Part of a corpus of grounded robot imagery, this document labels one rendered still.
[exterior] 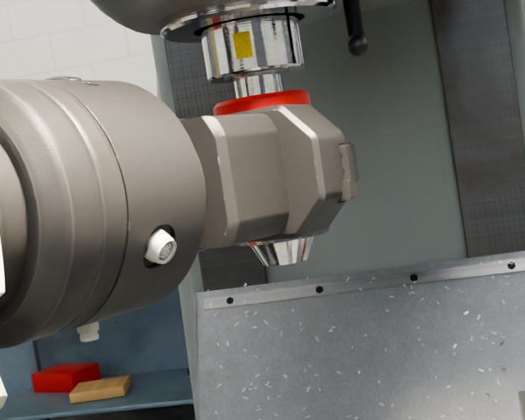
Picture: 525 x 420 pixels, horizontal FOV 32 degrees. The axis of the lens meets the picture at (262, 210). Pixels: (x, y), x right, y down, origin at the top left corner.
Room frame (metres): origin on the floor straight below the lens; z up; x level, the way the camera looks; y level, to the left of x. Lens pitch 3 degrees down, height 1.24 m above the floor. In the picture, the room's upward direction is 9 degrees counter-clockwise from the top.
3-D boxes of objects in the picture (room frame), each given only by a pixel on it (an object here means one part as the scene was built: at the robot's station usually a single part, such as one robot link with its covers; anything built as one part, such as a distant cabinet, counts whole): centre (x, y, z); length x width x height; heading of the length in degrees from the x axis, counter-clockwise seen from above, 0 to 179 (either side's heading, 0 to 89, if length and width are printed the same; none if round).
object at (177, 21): (0.44, -0.01, 1.31); 0.09 x 0.09 x 0.01
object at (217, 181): (0.36, 0.04, 1.23); 0.13 x 0.12 x 0.10; 56
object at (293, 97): (0.44, -0.01, 1.26); 0.05 x 0.05 x 0.01
